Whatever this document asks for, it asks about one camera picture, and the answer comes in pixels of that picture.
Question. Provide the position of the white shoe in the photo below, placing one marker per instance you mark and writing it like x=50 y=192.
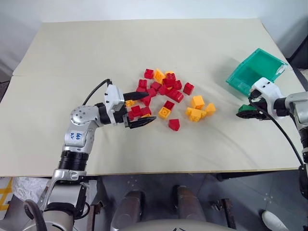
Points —
x=274 y=220

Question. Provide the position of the rusty metal table foot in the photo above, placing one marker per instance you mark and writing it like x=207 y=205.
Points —
x=223 y=211

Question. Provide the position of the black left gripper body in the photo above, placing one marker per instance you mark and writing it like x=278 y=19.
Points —
x=120 y=116

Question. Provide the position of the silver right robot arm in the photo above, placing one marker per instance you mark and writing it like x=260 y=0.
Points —
x=299 y=108

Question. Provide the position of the white crumpled plastic sheet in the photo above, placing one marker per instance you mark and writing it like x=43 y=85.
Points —
x=29 y=188

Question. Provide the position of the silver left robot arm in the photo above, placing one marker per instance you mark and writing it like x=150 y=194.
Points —
x=79 y=137

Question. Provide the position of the yellow sloped toy block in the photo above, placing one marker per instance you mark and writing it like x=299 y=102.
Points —
x=210 y=109

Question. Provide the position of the red sloped toy block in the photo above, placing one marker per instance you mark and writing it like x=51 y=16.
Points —
x=174 y=125

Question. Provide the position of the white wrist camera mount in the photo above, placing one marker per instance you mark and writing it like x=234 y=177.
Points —
x=113 y=96
x=267 y=92

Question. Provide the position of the black table frame bar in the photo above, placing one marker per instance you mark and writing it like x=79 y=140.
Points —
x=255 y=174

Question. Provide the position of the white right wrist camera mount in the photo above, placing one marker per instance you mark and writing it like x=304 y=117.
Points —
x=267 y=92

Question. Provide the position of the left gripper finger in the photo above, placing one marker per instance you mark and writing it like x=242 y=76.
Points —
x=137 y=95
x=140 y=122

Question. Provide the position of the teal plastic bin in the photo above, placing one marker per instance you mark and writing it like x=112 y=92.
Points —
x=255 y=69

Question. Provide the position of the black object by wall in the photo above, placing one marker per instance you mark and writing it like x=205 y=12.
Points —
x=300 y=45

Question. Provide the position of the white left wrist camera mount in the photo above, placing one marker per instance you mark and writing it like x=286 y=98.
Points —
x=113 y=96

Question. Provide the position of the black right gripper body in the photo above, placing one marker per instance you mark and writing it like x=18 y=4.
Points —
x=261 y=109

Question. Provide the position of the green toy block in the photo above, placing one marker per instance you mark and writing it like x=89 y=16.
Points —
x=245 y=107

